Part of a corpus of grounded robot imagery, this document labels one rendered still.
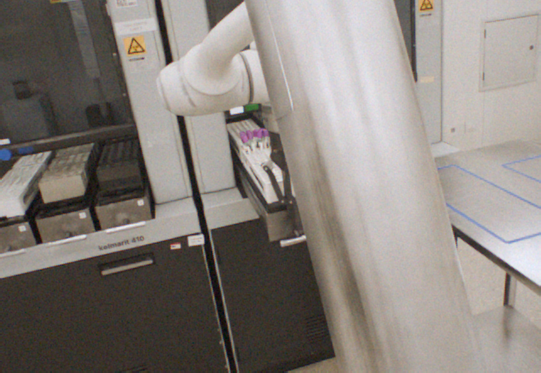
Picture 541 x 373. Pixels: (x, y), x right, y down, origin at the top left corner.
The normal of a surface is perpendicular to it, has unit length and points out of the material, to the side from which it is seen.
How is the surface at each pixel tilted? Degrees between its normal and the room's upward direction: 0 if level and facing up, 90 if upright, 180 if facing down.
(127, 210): 90
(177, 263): 90
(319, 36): 72
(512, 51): 90
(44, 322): 90
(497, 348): 0
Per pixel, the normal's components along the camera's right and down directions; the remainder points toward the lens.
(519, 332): -0.13, -0.93
